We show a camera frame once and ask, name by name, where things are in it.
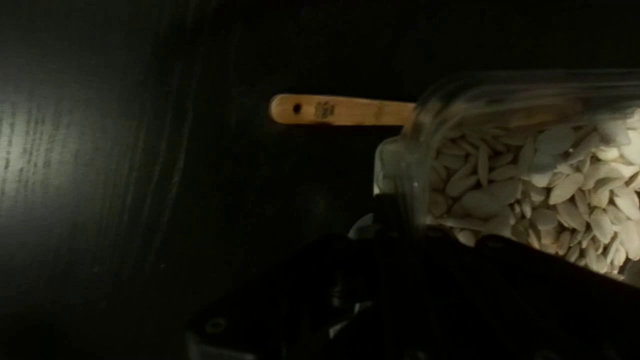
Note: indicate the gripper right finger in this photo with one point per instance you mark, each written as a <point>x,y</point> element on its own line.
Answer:
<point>550,300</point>

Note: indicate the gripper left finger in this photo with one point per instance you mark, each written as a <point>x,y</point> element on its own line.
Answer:
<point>300,280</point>

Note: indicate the clear plastic container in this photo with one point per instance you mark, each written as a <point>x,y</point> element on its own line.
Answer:
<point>480,110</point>

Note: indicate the heap of pale seeds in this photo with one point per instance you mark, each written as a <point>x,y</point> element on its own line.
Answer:
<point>540,195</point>

